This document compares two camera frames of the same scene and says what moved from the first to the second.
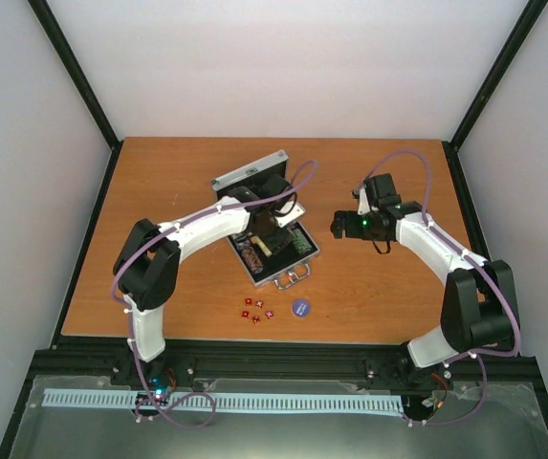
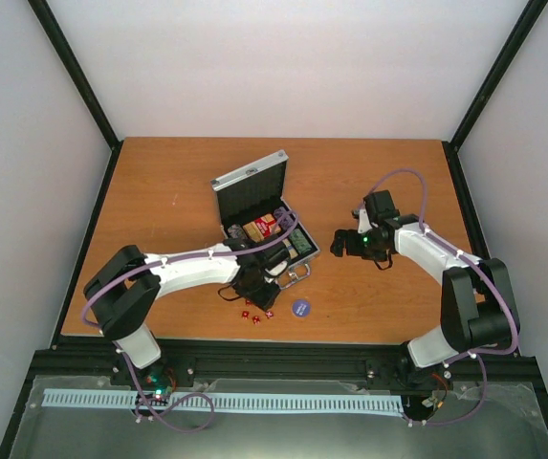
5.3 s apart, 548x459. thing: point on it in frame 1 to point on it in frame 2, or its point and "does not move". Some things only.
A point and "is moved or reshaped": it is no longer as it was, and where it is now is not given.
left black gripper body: [266, 235] to [255, 293]
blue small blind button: [301, 307] does not move
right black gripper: [352, 228] to [350, 234]
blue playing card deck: [266, 251] is moved or reshaped
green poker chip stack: [301, 242] does not move
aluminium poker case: [281, 254] does not move
